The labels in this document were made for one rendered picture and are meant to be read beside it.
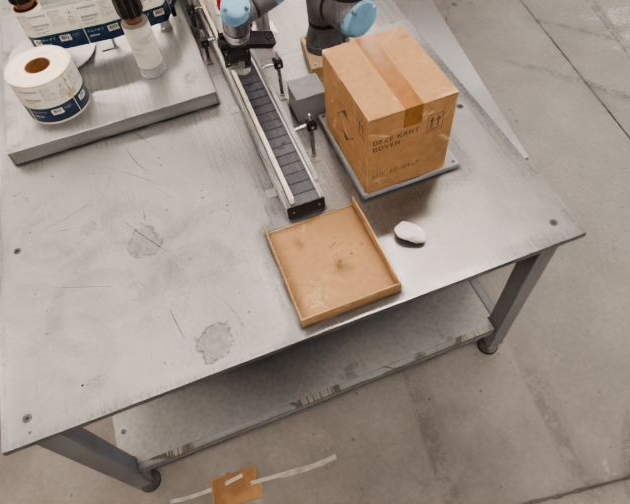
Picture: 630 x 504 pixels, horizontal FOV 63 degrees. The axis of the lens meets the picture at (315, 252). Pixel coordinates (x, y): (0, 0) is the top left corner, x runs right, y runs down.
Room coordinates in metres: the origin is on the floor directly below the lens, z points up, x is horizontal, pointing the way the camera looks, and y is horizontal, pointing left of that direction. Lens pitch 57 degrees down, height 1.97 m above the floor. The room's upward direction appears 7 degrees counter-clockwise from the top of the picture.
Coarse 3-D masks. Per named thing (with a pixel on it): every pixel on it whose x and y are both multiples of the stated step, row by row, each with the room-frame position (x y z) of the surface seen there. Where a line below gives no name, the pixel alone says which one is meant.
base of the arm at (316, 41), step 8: (312, 24) 1.53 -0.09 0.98; (312, 32) 1.53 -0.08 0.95; (320, 32) 1.51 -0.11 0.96; (328, 32) 1.50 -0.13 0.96; (336, 32) 1.51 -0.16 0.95; (312, 40) 1.52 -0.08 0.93; (320, 40) 1.50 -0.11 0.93; (328, 40) 1.49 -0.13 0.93; (336, 40) 1.50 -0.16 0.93; (344, 40) 1.52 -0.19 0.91; (312, 48) 1.51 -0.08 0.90; (320, 48) 1.49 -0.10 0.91
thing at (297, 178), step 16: (240, 80) 1.42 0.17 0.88; (256, 80) 1.41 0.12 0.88; (256, 96) 1.33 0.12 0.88; (256, 112) 1.26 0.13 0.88; (272, 112) 1.25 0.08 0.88; (272, 128) 1.18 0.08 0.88; (272, 144) 1.11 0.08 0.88; (288, 144) 1.10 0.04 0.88; (288, 160) 1.04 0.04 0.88; (288, 176) 0.98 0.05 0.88; (304, 176) 0.97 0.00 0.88; (304, 192) 0.91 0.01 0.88
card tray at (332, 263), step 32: (320, 224) 0.83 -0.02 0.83; (352, 224) 0.82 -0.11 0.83; (288, 256) 0.74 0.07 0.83; (320, 256) 0.73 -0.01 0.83; (352, 256) 0.72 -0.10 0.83; (384, 256) 0.68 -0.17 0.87; (288, 288) 0.62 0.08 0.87; (320, 288) 0.63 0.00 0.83; (352, 288) 0.62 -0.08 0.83; (384, 288) 0.59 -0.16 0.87; (320, 320) 0.54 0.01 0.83
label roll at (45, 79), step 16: (32, 48) 1.52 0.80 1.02; (48, 48) 1.51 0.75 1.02; (16, 64) 1.44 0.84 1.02; (32, 64) 1.45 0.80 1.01; (48, 64) 1.46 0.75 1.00; (64, 64) 1.41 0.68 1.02; (16, 80) 1.36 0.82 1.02; (32, 80) 1.35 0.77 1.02; (48, 80) 1.34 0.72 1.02; (64, 80) 1.37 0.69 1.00; (80, 80) 1.43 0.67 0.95; (32, 96) 1.33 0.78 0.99; (48, 96) 1.33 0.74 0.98; (64, 96) 1.35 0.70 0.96; (80, 96) 1.39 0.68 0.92; (32, 112) 1.34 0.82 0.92; (48, 112) 1.33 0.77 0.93; (64, 112) 1.34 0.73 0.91; (80, 112) 1.36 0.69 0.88
